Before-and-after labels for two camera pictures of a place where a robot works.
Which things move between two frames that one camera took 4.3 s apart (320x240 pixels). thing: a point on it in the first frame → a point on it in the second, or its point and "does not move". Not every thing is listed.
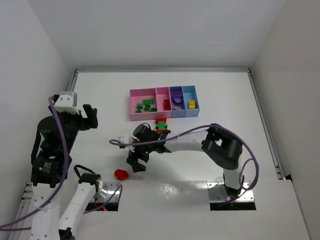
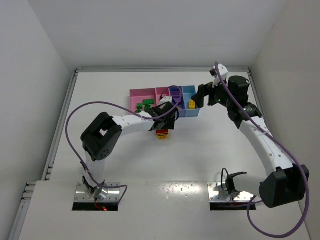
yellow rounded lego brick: x=192 y=104 does not move
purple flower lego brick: x=177 y=100 does not move
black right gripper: x=137 y=157 → x=207 y=93
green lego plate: x=148 y=101 does not move
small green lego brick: x=139 y=106 does not move
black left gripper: x=85 y=120 → x=164 y=116
